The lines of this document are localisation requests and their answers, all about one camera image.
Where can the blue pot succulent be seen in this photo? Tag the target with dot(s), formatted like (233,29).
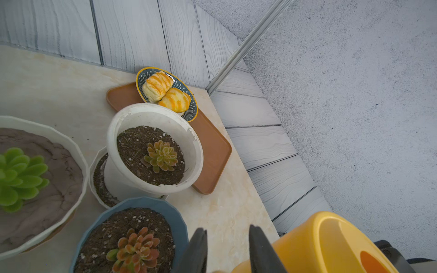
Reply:
(141,235)

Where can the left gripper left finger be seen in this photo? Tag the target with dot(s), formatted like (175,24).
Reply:
(194,258)

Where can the yellow pastry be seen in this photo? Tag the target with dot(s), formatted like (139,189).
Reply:
(156,86)
(176,100)

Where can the large white pot dark soil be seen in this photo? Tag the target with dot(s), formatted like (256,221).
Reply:
(152,151)

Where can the blue patterned plate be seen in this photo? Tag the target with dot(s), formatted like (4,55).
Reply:
(145,73)

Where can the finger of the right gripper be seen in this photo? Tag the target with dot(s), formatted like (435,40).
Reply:
(395,257)

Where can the white saucer with soil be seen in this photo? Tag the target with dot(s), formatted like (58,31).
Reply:
(96,181)

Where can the white ribbed pot green succulent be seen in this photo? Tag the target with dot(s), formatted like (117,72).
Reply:
(43,180)

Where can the yellow plastic watering can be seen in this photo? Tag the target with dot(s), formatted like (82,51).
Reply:
(327,243)

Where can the brown rectangular tray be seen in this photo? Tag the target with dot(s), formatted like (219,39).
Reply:
(217,149)

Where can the right aluminium frame post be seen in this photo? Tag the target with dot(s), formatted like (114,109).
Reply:
(274,12)

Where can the upper yellow pastry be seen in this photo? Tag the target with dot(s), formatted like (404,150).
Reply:
(156,86)

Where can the lower yellow pastry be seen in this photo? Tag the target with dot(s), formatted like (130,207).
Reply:
(176,100)

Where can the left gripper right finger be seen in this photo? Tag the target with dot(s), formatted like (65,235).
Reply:
(263,258)

